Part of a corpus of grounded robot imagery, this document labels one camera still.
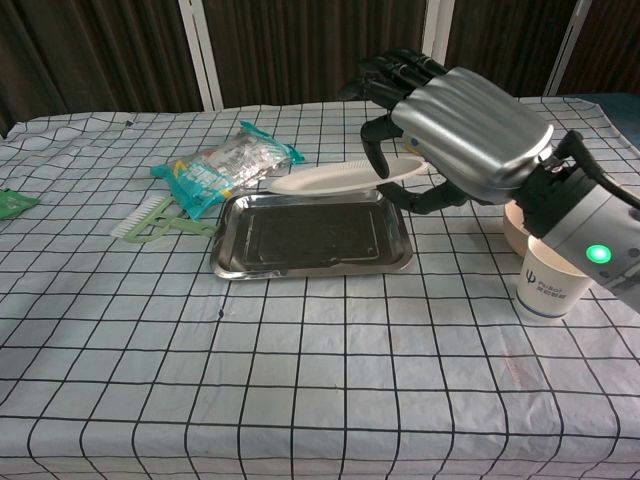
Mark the rectangular metal tray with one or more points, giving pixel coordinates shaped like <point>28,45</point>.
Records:
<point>310,235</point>

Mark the white black checked tablecloth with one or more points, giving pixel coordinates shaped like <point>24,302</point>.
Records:
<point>250,375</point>

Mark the white partition frame post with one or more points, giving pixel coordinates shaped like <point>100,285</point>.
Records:
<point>200,50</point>
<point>567,45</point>
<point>440,30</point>

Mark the green sachet packet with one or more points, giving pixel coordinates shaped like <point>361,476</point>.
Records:
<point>15,205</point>

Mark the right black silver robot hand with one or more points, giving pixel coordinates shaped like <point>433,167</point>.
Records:
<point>475,135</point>

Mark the white paper plate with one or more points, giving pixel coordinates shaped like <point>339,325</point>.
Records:
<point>340,177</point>

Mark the teal clear snack bag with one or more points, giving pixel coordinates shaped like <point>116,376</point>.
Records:
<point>220,170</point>

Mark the green brush white bristles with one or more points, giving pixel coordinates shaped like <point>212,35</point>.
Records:
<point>150,225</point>

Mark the white paper cup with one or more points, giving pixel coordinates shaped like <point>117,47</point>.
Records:
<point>545,290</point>

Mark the beige bowl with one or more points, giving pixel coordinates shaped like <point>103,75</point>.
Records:
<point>514,230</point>

